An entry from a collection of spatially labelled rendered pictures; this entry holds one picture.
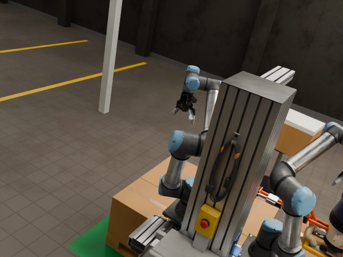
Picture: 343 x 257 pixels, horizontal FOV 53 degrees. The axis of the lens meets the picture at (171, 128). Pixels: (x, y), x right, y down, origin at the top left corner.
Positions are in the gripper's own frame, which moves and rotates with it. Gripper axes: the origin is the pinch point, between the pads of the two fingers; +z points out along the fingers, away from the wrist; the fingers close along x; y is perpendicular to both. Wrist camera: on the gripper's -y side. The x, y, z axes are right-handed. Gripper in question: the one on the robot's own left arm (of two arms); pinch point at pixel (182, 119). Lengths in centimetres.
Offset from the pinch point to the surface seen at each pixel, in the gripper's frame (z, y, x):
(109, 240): 145, -8, -47
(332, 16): -45, -555, 2
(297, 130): 56, -202, 50
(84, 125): 152, -156, -221
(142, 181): 98, -44, -46
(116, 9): -8, -208, -229
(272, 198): 42, -30, 66
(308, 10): -44, -555, -44
